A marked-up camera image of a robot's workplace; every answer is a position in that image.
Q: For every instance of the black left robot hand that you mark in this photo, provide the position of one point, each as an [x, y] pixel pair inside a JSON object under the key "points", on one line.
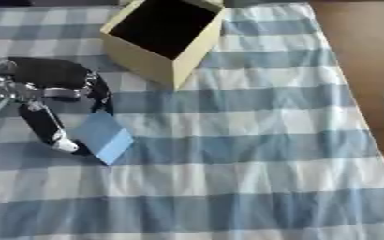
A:
{"points": [[48, 73]]}

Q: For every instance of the tan cardboard box black inside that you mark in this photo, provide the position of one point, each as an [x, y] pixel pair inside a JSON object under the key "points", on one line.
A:
{"points": [[162, 40]]}

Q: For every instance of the blue rectangular block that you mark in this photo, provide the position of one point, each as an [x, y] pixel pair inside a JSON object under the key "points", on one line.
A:
{"points": [[103, 137]]}

